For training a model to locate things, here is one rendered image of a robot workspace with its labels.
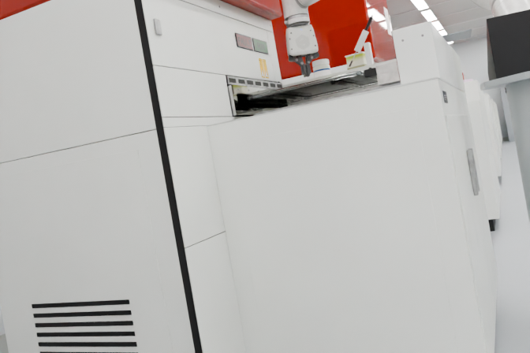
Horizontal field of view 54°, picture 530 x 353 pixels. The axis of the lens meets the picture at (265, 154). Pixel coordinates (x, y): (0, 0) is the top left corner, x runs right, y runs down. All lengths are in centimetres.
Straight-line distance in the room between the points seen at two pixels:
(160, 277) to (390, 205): 60
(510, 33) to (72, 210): 139
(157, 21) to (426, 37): 66
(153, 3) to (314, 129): 52
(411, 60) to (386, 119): 16
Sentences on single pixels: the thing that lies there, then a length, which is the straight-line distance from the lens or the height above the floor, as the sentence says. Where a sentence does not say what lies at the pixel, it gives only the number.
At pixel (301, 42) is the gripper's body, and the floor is 106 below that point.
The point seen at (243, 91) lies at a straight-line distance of 168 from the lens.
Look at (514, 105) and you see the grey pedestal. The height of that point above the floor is 73.
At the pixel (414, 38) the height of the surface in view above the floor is 93.
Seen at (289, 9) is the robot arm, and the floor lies 118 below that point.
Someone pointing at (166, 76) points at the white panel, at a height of 95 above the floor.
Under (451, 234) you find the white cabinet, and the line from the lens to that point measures 129.
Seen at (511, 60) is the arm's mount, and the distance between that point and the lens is 179.
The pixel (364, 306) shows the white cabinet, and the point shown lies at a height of 29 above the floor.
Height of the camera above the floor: 71
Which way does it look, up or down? level
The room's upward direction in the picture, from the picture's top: 10 degrees counter-clockwise
